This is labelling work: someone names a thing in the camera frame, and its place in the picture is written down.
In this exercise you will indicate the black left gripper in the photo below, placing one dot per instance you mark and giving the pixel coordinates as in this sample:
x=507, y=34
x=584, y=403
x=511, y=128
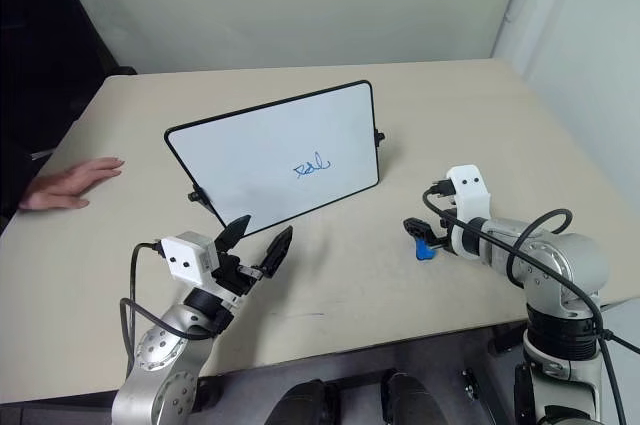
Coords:
x=233, y=278

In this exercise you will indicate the person's black garment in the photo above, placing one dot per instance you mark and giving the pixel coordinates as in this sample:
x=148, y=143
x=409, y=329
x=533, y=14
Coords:
x=42, y=70

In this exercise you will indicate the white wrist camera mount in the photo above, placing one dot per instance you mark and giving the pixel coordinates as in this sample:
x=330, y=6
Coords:
x=470, y=190
x=186, y=256

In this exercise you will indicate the dark rounded shape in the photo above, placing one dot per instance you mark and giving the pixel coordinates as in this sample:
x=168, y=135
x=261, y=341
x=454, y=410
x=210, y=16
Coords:
x=306, y=402

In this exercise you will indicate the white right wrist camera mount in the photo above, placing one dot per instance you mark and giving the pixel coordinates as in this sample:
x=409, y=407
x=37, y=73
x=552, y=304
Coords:
x=470, y=190

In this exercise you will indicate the person's bare hand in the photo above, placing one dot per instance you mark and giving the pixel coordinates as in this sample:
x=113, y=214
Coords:
x=70, y=186

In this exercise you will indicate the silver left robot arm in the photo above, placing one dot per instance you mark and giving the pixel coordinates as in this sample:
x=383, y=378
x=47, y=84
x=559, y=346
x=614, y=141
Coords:
x=165, y=370

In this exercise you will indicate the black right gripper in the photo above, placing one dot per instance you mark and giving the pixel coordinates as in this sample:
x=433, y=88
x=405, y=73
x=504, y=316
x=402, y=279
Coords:
x=443, y=237

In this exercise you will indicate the small black clip under table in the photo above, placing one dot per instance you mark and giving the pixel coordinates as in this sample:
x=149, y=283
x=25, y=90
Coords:
x=470, y=384

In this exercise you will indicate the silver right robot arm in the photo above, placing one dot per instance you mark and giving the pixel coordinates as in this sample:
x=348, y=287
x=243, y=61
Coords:
x=560, y=257

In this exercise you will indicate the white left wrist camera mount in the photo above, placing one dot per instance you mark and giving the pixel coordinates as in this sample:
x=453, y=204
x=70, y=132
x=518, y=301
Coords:
x=186, y=256

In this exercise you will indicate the black-framed standing whiteboard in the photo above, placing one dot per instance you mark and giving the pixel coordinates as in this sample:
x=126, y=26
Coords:
x=280, y=155

